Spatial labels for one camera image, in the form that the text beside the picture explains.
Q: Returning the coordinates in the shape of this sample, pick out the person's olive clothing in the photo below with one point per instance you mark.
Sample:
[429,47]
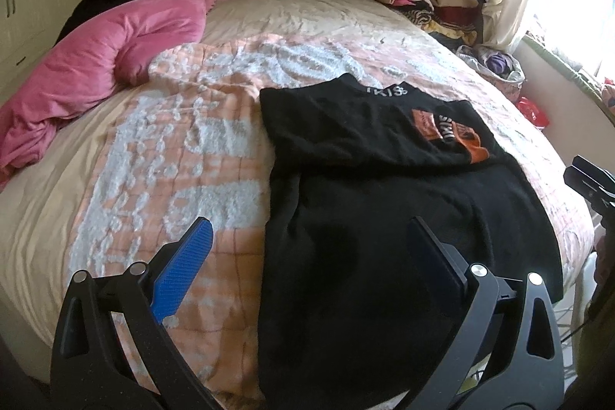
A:
[600,342]

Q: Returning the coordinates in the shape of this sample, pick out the cream wardrobe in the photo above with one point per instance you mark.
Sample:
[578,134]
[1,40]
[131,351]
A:
[33,6]

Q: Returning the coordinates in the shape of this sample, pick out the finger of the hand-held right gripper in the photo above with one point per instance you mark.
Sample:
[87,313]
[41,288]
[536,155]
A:
[596,167]
[588,189]

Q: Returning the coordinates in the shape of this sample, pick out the red plastic bag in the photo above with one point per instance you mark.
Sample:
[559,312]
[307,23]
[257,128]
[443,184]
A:
[534,112]

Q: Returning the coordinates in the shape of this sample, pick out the floral fabric basket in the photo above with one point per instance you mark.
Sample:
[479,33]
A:
[509,86]

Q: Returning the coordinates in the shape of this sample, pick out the pink quilt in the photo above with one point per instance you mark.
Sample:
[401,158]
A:
[96,54]

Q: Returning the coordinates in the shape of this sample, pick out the peach patterned blanket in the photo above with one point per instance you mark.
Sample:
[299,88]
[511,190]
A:
[144,150]

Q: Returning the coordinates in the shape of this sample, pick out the green windowsill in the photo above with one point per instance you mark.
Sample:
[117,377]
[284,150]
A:
[562,64]

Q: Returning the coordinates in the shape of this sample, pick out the black t-shirt orange print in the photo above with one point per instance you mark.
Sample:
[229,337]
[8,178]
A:
[384,198]

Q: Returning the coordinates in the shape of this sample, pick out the purple cloth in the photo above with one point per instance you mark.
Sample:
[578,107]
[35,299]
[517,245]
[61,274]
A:
[498,65]

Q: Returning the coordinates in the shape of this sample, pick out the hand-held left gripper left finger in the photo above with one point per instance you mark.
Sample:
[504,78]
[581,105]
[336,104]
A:
[185,270]

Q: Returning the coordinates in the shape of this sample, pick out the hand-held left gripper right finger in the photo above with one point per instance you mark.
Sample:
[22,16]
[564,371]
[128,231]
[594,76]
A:
[435,268]

